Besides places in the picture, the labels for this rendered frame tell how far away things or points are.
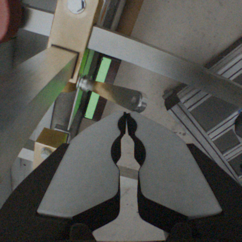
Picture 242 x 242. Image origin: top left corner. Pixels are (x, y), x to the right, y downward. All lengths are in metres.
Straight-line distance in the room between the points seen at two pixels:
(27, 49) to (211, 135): 1.05
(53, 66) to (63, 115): 0.32
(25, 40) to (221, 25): 1.03
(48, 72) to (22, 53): 0.40
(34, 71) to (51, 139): 0.22
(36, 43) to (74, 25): 0.31
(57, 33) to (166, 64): 0.15
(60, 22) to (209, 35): 1.05
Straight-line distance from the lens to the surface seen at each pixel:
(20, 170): 0.85
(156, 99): 1.25
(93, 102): 0.47
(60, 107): 0.50
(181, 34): 1.17
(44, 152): 0.35
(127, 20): 1.04
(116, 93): 0.15
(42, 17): 0.28
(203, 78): 0.29
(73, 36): 0.25
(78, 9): 0.24
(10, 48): 0.57
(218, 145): 1.32
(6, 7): 0.25
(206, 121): 1.17
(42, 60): 0.20
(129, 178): 0.40
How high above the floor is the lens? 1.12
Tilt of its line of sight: 58 degrees down
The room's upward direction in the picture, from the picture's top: 178 degrees counter-clockwise
